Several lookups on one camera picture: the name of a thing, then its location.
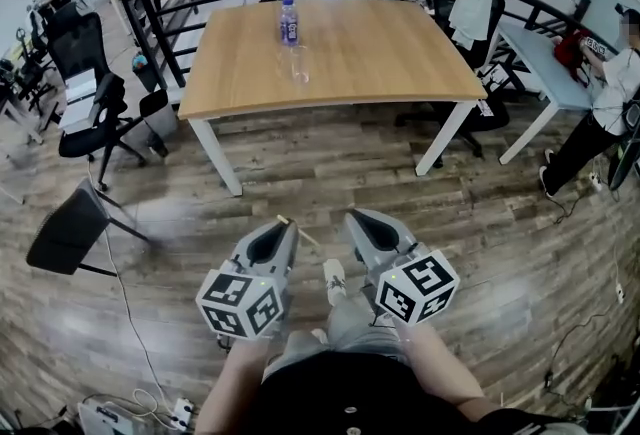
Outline wooden table with white legs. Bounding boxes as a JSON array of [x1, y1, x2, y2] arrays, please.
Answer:
[[177, 0, 489, 198]]

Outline red bag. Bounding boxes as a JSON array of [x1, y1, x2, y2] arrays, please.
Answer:
[[553, 28, 596, 87]]

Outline person's black shirt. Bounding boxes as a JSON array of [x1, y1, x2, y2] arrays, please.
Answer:
[[249, 350, 640, 435]]

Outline dark grey plastic chair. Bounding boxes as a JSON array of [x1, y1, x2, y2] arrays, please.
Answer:
[[25, 177, 151, 277]]

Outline light grey table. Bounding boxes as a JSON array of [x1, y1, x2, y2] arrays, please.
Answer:
[[497, 17, 609, 167]]

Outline white jacket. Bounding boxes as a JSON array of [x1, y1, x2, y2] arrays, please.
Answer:
[[448, 0, 496, 52]]

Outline blue-capped plastic bottle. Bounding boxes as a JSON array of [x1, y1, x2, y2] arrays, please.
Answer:
[[278, 0, 302, 47]]

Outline person's right white shoe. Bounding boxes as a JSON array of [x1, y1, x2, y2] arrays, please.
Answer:
[[322, 258, 347, 307]]

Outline clear drinking glass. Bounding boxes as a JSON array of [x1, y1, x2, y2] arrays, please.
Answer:
[[284, 44, 311, 87]]

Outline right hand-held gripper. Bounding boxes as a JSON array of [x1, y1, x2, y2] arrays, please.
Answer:
[[344, 208, 460, 327]]

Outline black office chair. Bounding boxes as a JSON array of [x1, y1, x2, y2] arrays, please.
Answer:
[[47, 12, 151, 192], [394, 0, 511, 169]]

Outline white deer print sign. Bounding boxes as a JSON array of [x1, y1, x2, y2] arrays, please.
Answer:
[[482, 65, 506, 92]]

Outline white power strip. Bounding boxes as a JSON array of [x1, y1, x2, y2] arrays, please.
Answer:
[[172, 397, 194, 427]]

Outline white floor cable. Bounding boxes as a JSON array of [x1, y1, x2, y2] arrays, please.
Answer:
[[102, 227, 174, 424]]

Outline person's grey shorts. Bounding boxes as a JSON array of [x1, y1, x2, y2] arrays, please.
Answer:
[[269, 292, 411, 374]]

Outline person's left forearm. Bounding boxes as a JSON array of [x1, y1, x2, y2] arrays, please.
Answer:
[[194, 335, 274, 435]]

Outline white paper stack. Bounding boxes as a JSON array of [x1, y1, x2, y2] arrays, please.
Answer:
[[58, 68, 99, 134]]

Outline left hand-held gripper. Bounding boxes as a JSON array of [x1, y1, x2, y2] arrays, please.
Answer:
[[195, 220, 300, 349]]

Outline person's right forearm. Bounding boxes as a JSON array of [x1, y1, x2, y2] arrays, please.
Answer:
[[397, 320, 501, 424]]

